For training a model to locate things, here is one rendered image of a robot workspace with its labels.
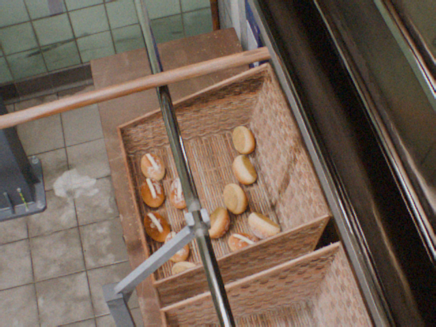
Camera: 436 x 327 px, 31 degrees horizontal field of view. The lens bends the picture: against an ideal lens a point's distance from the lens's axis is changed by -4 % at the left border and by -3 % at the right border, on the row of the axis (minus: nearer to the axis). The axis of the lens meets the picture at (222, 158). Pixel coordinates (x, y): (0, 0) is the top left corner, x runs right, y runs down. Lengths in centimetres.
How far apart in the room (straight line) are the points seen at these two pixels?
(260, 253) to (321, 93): 67
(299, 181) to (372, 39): 81
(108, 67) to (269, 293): 107
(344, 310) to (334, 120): 65
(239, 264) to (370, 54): 84
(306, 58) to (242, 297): 73
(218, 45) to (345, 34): 129
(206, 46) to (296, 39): 119
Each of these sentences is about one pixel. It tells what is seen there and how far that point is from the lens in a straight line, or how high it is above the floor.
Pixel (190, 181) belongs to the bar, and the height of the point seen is 117.
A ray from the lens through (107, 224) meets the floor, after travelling 308.
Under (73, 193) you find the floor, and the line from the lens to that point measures 319.
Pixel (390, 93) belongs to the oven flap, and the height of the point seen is 151.
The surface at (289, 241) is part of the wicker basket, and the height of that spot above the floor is 78.
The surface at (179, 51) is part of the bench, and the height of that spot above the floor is 58.
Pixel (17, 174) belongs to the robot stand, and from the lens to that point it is 304.
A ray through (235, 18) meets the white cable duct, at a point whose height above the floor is 57.
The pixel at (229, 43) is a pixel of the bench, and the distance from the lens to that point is 278.
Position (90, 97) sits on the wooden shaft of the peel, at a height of 120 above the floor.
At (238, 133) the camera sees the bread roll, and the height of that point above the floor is 64.
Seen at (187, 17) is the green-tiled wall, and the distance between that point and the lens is 342.
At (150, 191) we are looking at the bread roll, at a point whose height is 64.
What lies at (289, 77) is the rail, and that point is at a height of 143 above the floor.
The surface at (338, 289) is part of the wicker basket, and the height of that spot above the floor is 77.
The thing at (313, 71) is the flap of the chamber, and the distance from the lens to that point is 155.
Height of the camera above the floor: 254
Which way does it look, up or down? 53 degrees down
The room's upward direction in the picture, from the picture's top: 7 degrees counter-clockwise
